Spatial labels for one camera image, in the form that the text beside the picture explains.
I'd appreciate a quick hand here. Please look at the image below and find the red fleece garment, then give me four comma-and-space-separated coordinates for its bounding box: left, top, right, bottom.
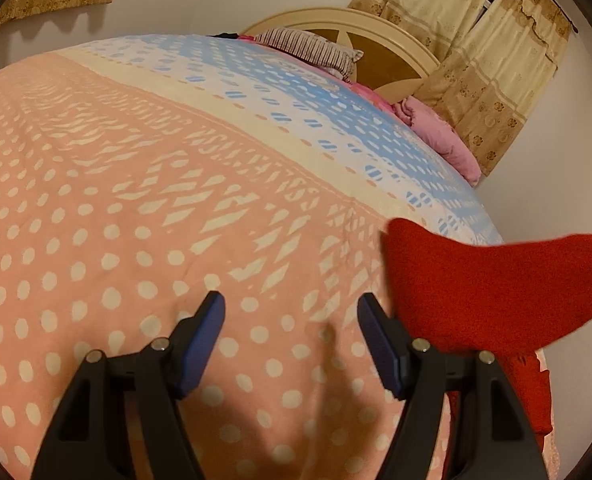
380, 217, 592, 453

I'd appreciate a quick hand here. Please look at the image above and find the pink and blue dotted bedspread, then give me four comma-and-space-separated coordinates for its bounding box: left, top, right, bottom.
0, 34, 546, 480

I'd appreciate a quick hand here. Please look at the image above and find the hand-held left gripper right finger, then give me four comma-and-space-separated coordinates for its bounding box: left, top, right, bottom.
357, 292, 551, 480

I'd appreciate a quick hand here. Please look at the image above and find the striped pillow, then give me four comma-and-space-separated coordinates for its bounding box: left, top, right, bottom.
253, 27, 364, 81

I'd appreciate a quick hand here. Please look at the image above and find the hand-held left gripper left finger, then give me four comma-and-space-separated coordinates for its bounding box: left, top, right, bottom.
30, 290, 227, 480

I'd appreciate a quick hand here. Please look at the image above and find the pink quilt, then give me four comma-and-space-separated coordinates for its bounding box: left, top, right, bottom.
348, 80, 482, 184

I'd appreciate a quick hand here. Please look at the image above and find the cream wooden headboard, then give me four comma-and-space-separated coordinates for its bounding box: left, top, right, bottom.
241, 7, 444, 106

